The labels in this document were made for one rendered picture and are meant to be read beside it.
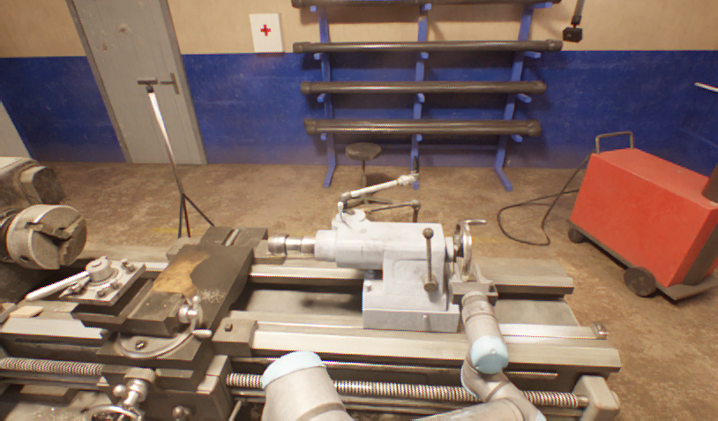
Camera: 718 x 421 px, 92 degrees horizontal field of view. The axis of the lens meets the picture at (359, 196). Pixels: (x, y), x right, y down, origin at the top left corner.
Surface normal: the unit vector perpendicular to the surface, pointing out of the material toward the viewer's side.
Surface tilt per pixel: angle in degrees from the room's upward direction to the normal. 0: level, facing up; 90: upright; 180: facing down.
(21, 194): 90
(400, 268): 76
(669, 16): 90
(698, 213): 90
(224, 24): 90
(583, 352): 36
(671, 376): 0
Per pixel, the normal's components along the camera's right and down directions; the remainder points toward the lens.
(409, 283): -0.07, 0.17
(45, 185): 1.00, 0.02
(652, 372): -0.02, -0.86
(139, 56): -0.07, 0.51
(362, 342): -0.06, -0.40
